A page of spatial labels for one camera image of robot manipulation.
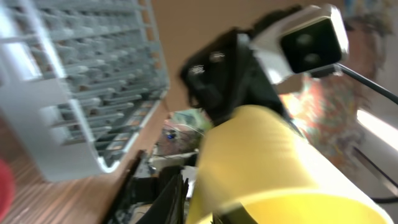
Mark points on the person in floral shirt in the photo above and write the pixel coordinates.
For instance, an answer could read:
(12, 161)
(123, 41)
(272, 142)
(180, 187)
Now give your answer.
(325, 108)

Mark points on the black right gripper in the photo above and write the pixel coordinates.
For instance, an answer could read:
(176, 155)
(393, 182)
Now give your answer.
(225, 75)

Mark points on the grey dishwasher rack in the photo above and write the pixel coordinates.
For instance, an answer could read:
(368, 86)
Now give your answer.
(79, 80)

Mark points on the yellow plastic cup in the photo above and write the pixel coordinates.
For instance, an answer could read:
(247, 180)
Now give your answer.
(257, 160)

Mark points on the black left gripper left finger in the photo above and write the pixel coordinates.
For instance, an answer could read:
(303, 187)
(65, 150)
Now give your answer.
(168, 208)

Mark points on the red plastic tray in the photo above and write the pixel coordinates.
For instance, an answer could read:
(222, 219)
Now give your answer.
(7, 189)

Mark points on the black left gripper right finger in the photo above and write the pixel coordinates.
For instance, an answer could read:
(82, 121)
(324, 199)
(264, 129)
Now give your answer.
(237, 215)

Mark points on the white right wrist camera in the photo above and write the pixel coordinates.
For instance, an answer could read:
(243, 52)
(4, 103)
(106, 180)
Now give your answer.
(308, 39)

